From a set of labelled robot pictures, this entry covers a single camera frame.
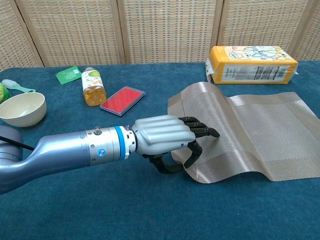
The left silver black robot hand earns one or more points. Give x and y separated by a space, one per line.
162 132

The beige woven placemat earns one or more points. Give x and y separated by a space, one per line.
262 135

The white bowl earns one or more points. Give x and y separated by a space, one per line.
23 112

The red pad clear case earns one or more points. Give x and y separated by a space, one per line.
122 101

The blue felt table cover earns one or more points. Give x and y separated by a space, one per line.
150 207

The amber juice bottle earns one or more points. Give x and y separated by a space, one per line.
93 87

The woven bamboo folding screen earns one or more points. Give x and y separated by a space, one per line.
162 30

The orange cartoon tissue pack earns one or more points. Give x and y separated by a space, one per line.
252 70

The green square sachet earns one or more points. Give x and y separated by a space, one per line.
68 75

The mint green brush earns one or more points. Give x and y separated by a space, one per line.
15 85

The green yellow tissue pack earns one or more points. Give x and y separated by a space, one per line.
3 93

